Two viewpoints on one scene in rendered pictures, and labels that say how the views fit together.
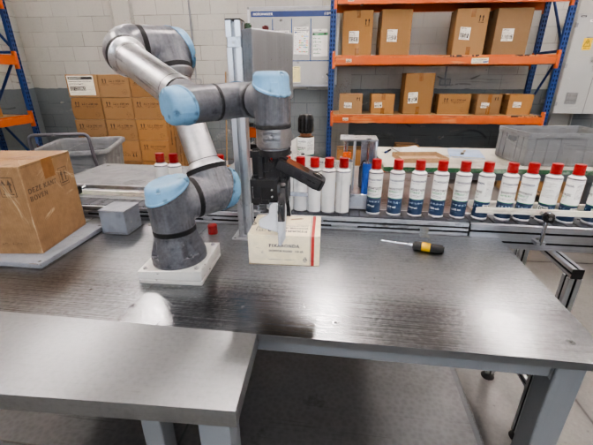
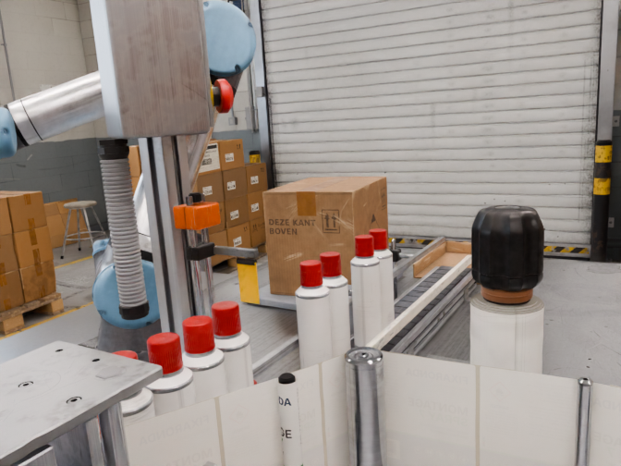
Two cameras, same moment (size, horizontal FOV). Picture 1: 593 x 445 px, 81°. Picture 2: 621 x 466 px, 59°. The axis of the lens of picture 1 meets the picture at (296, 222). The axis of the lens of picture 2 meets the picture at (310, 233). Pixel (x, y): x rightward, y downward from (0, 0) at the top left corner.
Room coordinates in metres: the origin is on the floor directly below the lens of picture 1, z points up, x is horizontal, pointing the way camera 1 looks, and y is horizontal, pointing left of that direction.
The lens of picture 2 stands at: (1.62, -0.44, 1.30)
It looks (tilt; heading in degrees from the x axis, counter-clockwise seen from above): 12 degrees down; 114
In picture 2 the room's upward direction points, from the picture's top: 4 degrees counter-clockwise
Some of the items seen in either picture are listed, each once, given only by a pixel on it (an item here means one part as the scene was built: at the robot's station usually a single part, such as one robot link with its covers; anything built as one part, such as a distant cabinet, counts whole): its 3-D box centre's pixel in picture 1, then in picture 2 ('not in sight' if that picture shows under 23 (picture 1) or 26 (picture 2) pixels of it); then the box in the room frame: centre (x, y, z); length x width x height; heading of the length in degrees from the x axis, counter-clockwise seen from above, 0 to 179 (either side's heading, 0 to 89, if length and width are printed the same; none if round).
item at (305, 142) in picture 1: (305, 142); not in sight; (1.86, -0.05, 1.04); 0.09 x 0.09 x 0.29
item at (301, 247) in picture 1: (286, 238); not in sight; (0.76, 0.02, 0.99); 0.16 x 0.12 x 0.07; 85
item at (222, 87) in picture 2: not in sight; (218, 96); (1.27, 0.12, 1.33); 0.04 x 0.03 x 0.04; 138
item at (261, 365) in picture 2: (168, 189); (353, 300); (1.28, 0.49, 0.96); 1.07 x 0.01 x 0.01; 83
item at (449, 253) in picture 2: not in sight; (472, 261); (1.41, 1.19, 0.85); 0.30 x 0.26 x 0.04; 83
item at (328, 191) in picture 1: (328, 185); not in sight; (1.24, -0.12, 0.98); 0.05 x 0.05 x 0.20
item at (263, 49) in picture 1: (262, 66); (149, 52); (1.19, 0.10, 1.38); 0.17 x 0.10 x 0.19; 138
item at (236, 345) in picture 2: not in sight; (232, 384); (1.27, 0.09, 0.98); 0.05 x 0.05 x 0.20
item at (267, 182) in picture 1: (272, 175); not in sight; (0.76, 0.05, 1.14); 0.09 x 0.08 x 0.12; 85
